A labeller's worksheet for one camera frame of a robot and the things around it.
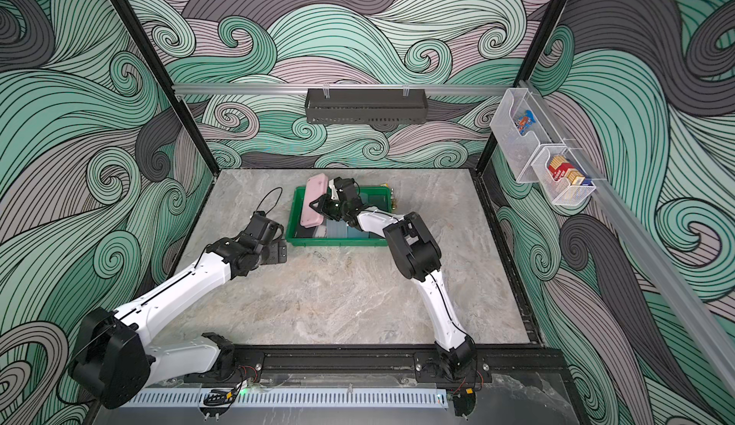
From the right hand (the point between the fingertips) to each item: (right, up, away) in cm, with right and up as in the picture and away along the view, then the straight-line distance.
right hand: (313, 204), depth 100 cm
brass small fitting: (+30, +1, +9) cm, 32 cm away
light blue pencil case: (+10, -8, -2) cm, 13 cm away
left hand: (-11, -12, -16) cm, 23 cm away
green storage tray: (-6, -11, -2) cm, 12 cm away
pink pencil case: (+1, +6, +2) cm, 6 cm away
